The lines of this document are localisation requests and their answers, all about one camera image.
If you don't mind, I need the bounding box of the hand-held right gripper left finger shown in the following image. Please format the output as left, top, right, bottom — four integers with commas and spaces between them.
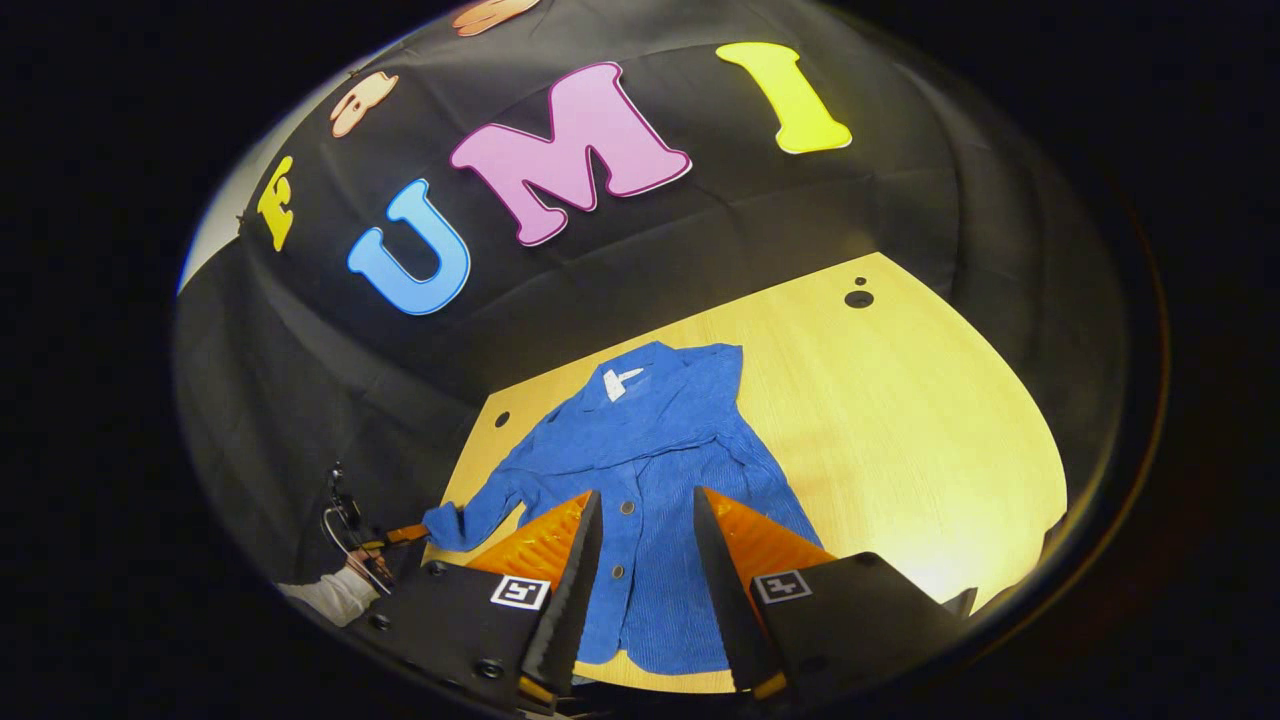
350, 490, 604, 711

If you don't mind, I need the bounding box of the blue button shirt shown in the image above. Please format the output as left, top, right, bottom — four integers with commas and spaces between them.
422, 340, 823, 676

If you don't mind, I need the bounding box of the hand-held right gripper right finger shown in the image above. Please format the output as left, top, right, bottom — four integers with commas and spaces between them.
692, 487, 976, 701

